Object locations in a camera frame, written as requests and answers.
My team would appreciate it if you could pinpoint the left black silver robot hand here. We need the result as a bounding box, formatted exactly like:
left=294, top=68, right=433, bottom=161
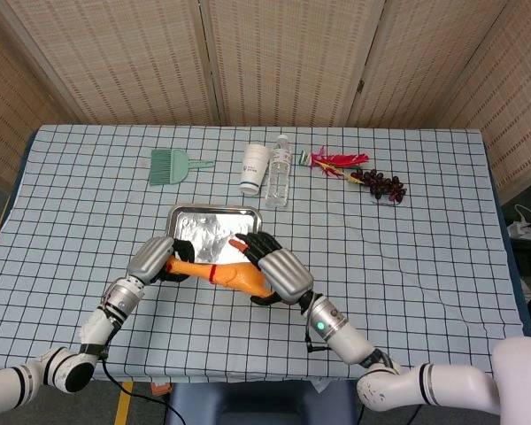
left=127, top=236, right=196, bottom=284

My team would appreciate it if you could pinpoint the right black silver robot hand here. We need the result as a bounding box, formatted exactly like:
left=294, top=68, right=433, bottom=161
left=229, top=230, right=315, bottom=307

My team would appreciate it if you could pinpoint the orange rubber chicken toy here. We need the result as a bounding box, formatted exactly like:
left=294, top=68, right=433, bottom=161
left=165, top=259, right=278, bottom=300

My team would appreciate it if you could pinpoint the silver metal tray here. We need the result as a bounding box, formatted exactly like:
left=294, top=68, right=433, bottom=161
left=165, top=203, right=264, bottom=267

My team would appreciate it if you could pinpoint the green plastic hand brush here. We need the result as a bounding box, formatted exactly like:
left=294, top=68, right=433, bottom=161
left=148, top=148, right=216, bottom=186

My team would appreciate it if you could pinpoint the blue checked tablecloth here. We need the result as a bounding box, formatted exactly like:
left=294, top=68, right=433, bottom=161
left=0, top=124, right=531, bottom=384

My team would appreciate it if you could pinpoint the clear plastic water bottle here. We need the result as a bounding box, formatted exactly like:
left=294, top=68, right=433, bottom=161
left=264, top=134, right=292, bottom=211

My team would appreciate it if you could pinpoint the white paper cup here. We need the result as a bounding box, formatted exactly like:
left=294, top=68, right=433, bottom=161
left=239, top=142, right=271, bottom=196

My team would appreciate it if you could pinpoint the red feather shuttlecock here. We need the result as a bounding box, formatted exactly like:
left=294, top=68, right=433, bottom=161
left=296, top=145, right=371, bottom=183

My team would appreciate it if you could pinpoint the dark purple grape bunch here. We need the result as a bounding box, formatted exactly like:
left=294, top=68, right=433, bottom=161
left=350, top=167, right=408, bottom=207

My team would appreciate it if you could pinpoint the blue grey chair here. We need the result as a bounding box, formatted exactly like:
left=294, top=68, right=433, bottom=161
left=165, top=381, right=359, bottom=425

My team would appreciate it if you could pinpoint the yellow floor tape strip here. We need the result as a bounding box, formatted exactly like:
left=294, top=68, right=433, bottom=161
left=113, top=382, right=134, bottom=425

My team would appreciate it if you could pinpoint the woven folding screen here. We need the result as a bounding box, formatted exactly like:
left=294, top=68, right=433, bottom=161
left=0, top=0, right=531, bottom=205

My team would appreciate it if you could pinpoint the white power strip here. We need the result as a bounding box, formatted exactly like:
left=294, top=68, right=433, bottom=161
left=507, top=220, right=531, bottom=243

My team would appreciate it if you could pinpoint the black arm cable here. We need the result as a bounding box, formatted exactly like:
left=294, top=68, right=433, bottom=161
left=100, top=358, right=182, bottom=425

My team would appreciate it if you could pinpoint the white power cable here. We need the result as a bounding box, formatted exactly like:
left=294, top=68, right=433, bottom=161
left=512, top=203, right=531, bottom=231

